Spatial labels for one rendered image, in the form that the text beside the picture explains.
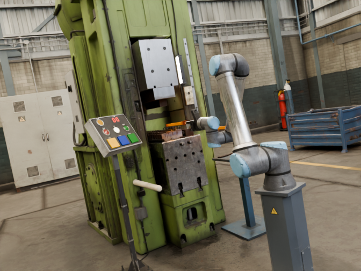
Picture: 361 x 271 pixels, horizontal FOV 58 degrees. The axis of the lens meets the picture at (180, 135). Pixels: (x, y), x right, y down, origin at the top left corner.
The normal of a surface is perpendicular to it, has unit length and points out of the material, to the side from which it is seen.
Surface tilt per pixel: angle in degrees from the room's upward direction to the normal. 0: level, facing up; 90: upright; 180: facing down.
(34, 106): 90
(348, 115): 90
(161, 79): 90
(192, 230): 90
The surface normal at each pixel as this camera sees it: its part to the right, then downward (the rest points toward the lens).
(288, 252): -0.72, 0.18
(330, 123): -0.86, 0.18
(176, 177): 0.50, -0.02
